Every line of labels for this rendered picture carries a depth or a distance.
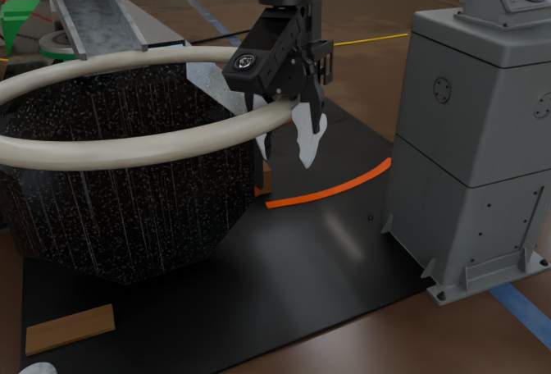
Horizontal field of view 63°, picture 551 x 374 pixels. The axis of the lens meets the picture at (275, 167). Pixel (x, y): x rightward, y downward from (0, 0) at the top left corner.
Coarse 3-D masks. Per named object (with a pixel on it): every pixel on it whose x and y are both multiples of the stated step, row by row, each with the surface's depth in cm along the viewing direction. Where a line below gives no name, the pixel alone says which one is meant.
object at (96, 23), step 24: (72, 0) 101; (96, 0) 102; (120, 0) 95; (72, 24) 86; (96, 24) 95; (120, 24) 96; (72, 48) 88; (96, 48) 89; (120, 48) 90; (144, 48) 85
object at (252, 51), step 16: (272, 16) 50; (288, 16) 49; (256, 32) 49; (272, 32) 48; (288, 32) 48; (240, 48) 48; (256, 48) 47; (272, 48) 46; (288, 48) 49; (240, 64) 46; (256, 64) 46; (272, 64) 47; (240, 80) 45; (256, 80) 45
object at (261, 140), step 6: (258, 96) 56; (264, 96) 56; (258, 102) 56; (264, 102) 56; (270, 102) 56; (270, 132) 58; (258, 138) 59; (264, 138) 58; (270, 138) 60; (258, 144) 59; (264, 144) 59; (270, 144) 60; (264, 150) 59; (270, 150) 60; (264, 156) 60
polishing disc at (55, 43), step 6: (60, 30) 124; (48, 36) 119; (54, 36) 119; (60, 36) 119; (42, 42) 114; (48, 42) 114; (54, 42) 114; (60, 42) 114; (66, 42) 114; (42, 48) 113; (48, 48) 111; (54, 48) 110; (60, 48) 110; (66, 48) 110
